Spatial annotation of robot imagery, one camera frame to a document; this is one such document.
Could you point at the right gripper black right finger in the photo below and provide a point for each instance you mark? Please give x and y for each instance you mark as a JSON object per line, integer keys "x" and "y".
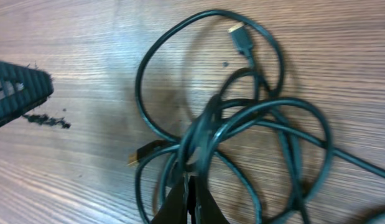
{"x": 189, "y": 199}

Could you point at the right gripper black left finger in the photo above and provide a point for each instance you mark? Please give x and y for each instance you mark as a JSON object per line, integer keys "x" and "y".
{"x": 21, "y": 90}

